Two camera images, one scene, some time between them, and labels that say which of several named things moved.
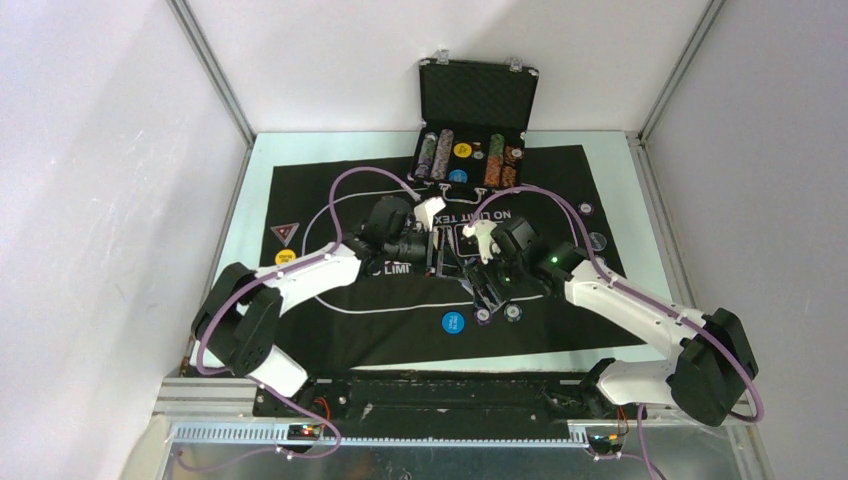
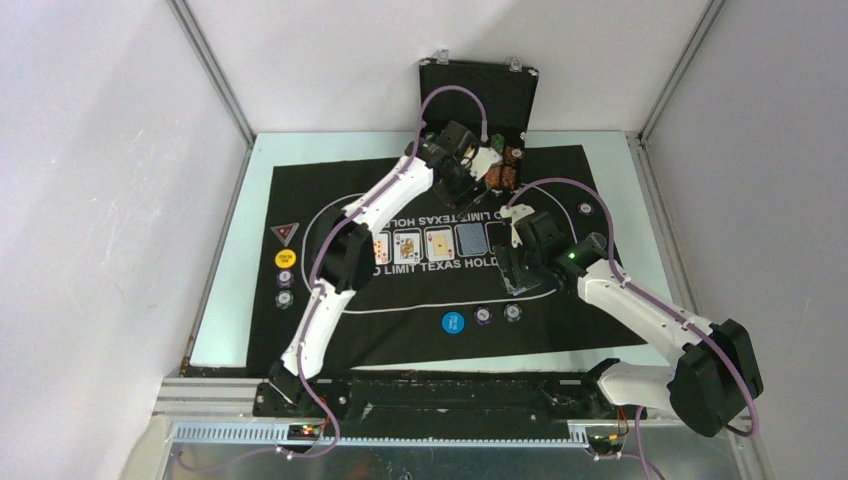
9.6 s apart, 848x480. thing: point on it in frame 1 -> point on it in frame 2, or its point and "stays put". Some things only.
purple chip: x=585 y=208 stays put
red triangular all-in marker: x=285 y=232 stays put
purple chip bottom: x=482 y=316 stays put
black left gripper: x=425 y=260 -> x=460 y=200
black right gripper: x=480 y=277 -> x=508 y=256
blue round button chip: x=453 y=322 stays put
